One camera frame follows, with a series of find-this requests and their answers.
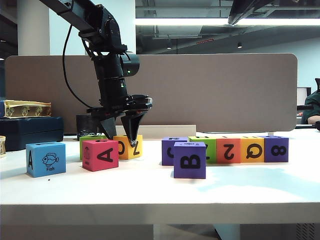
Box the brown desk partition panel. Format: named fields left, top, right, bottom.
left=3, top=52, right=299, bottom=133

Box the dark blue case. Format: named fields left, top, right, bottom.
left=0, top=116, right=64, bottom=152

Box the person in green shirt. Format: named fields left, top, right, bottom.
left=298, top=90, right=320, bottom=125

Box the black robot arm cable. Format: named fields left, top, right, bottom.
left=61, top=23, right=90, bottom=108

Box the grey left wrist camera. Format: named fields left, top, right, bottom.
left=128, top=93, right=154, bottom=111

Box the purple block with 8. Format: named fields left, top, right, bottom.
left=261, top=135, right=290, bottom=163

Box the pink block with A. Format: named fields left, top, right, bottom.
left=82, top=139, right=119, bottom=173

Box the beige cable tray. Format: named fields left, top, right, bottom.
left=103, top=124, right=197, bottom=140

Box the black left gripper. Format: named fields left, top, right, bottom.
left=86, top=77, right=151, bottom=148

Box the purple block with B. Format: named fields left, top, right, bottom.
left=173, top=141, right=207, bottom=180

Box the small wooden container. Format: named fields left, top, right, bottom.
left=0, top=135, right=7, bottom=158

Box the blue block with fish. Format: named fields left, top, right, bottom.
left=25, top=141, right=67, bottom=178

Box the green block with 7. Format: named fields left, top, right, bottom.
left=79, top=134, right=108, bottom=161

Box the orange block with 2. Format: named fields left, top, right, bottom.
left=215, top=137, right=242, bottom=164

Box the yellow block with Q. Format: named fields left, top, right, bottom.
left=240, top=137, right=265, bottom=163

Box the black mug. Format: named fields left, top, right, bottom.
left=75, top=114, right=101, bottom=138

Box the purple block with 5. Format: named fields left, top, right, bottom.
left=161, top=136, right=189, bottom=166

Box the perforated grey panel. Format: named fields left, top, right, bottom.
left=296, top=223, right=316, bottom=240

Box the green foam letter block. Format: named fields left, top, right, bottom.
left=187, top=135, right=217, bottom=165

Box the yellow patterned gift box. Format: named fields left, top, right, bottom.
left=3, top=99, right=52, bottom=118

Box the white computer monitor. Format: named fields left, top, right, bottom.
left=297, top=86, right=312, bottom=106

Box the yellow block with 7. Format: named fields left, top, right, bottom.
left=112, top=134, right=144, bottom=160

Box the grey ceiling ventilation duct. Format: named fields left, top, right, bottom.
left=151, top=24, right=203, bottom=40

